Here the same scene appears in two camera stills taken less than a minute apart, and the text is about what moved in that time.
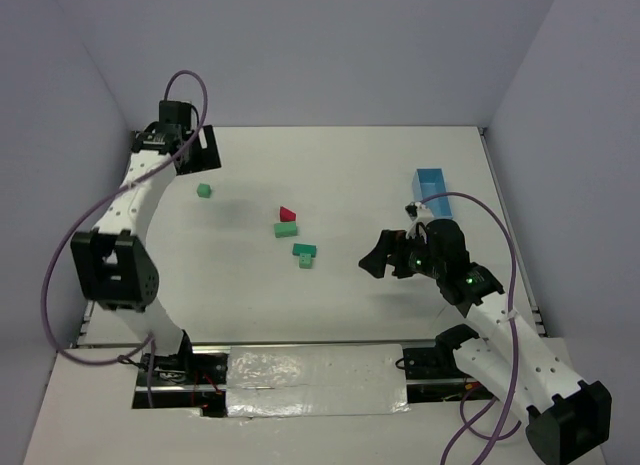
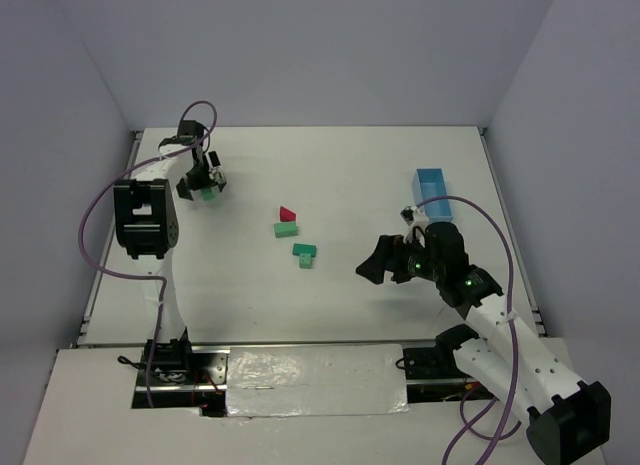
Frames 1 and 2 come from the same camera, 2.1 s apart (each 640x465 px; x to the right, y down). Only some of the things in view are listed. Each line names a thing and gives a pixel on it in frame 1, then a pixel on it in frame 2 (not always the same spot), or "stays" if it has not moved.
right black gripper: (398, 255) stays
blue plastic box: (427, 182) stays
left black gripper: (203, 148) → (200, 180)
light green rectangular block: (285, 230) stays
